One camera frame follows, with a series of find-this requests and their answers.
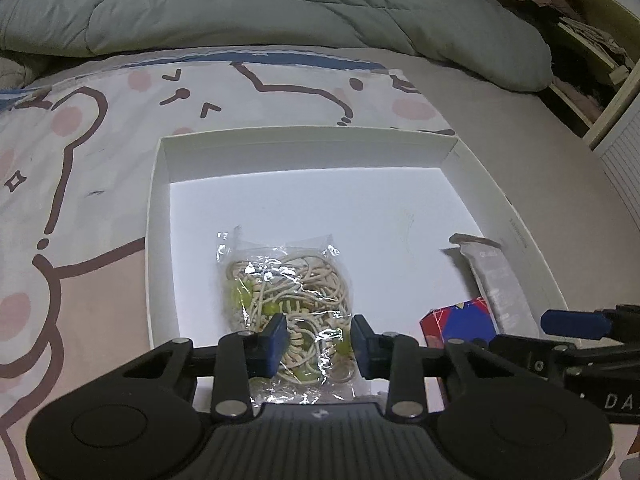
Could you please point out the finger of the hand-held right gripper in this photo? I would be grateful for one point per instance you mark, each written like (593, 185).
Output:
(530, 357)
(570, 322)

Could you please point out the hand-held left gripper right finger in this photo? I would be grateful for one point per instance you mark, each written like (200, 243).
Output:
(362, 349)

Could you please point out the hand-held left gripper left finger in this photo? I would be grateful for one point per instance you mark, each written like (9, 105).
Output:
(275, 344)

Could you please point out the clear bag of rubber bands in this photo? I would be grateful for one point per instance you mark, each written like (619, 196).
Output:
(300, 285)

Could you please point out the red and blue card box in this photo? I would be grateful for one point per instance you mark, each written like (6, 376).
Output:
(460, 322)

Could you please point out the grey foil packet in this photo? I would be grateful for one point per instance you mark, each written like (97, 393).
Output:
(500, 280)

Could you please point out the white cardboard box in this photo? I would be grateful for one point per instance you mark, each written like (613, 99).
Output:
(310, 200)

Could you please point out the white ribbed cabinet panel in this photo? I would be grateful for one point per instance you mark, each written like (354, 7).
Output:
(622, 160)

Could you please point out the beige bed sheet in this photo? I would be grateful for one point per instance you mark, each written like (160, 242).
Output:
(525, 125)

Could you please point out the dark clothes pile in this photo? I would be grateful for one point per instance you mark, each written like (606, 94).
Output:
(575, 85)

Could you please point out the bear printed blanket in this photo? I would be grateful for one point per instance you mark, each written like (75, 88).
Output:
(100, 160)

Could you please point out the wooden wardrobe shelf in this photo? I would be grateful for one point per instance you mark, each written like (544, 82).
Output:
(607, 0)

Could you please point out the grey duvet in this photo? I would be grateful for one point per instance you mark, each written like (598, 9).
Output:
(250, 5)

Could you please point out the beige fuzzy pillow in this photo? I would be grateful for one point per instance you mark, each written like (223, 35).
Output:
(12, 72)

